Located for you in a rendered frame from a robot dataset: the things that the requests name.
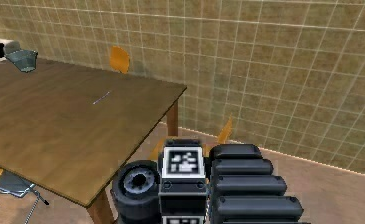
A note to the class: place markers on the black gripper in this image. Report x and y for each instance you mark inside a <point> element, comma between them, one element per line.
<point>138,186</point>

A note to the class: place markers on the grey metal-legged chair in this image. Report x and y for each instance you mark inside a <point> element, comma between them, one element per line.
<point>10,186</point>

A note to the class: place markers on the brown wooden table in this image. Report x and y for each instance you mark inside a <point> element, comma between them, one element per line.
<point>73,126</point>

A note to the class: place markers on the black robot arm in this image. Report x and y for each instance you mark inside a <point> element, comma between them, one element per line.
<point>250,186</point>

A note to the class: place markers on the orange chair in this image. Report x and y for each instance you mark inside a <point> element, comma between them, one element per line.
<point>119,59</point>
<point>225,131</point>

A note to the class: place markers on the thin silver pen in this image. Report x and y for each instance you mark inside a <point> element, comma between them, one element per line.
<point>101,98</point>

